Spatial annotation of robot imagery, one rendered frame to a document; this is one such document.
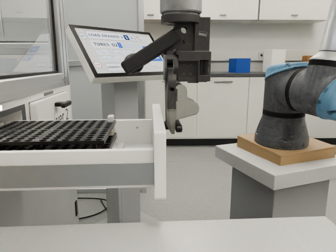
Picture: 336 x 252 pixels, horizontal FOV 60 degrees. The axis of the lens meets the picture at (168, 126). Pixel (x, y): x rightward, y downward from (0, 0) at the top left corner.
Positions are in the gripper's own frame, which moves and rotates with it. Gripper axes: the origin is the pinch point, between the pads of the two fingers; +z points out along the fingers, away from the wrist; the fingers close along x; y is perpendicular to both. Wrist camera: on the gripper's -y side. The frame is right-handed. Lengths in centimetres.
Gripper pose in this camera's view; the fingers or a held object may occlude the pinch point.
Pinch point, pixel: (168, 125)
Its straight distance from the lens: 56.5
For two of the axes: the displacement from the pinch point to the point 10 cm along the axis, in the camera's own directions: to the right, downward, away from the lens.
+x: -0.6, -2.1, 9.8
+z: 0.0, 9.8, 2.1
